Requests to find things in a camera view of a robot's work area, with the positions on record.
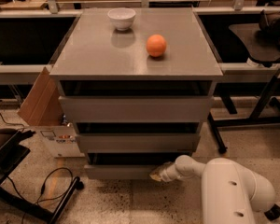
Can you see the foam padded gripper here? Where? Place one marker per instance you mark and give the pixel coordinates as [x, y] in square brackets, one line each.
[168, 174]

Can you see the grey bottom drawer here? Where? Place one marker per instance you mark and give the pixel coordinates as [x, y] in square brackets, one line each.
[126, 165]

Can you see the grey drawer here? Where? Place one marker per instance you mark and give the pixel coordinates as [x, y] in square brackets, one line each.
[129, 137]
[136, 100]
[126, 165]

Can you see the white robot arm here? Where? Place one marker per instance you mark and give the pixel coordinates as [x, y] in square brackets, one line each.
[230, 192]

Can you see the grey middle drawer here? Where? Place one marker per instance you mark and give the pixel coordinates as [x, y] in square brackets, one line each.
[129, 137]

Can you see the grey drawer cabinet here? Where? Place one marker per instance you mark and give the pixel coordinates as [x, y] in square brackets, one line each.
[96, 51]

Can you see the grey top drawer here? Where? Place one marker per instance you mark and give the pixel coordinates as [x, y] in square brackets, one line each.
[136, 100]

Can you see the white printed box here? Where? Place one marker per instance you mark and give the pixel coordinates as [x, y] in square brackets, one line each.
[60, 141]

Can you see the black caster wheel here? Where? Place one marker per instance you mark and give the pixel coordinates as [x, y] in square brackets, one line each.
[273, 213]

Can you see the black table stand right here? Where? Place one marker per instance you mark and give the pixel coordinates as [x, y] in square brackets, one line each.
[267, 97]

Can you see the orange ball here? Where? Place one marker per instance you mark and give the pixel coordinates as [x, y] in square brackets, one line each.
[156, 45]

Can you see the brown cardboard box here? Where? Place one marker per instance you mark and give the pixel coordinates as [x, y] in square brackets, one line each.
[41, 107]

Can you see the black chair seat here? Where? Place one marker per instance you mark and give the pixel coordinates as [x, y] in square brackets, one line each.
[261, 39]

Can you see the white ceramic bowl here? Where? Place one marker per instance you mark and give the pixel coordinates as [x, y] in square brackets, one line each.
[122, 18]

